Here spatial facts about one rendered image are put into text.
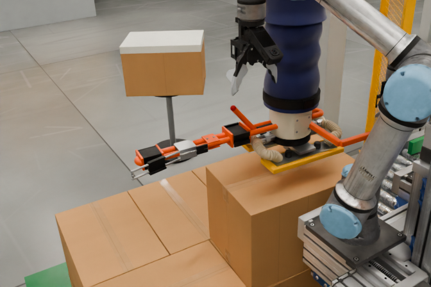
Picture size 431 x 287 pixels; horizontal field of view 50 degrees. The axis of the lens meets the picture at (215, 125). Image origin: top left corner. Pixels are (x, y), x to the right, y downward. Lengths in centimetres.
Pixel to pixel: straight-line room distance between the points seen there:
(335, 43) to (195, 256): 178
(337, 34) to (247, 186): 164
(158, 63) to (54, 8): 560
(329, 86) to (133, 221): 170
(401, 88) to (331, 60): 222
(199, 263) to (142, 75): 182
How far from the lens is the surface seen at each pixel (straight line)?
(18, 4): 884
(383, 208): 256
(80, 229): 247
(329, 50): 327
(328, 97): 341
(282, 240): 194
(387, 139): 119
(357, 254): 150
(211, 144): 173
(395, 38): 125
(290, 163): 184
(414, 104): 111
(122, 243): 232
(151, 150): 169
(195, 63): 350
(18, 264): 325
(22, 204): 379
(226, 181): 195
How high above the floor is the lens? 203
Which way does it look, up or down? 27 degrees down
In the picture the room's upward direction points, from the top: 3 degrees counter-clockwise
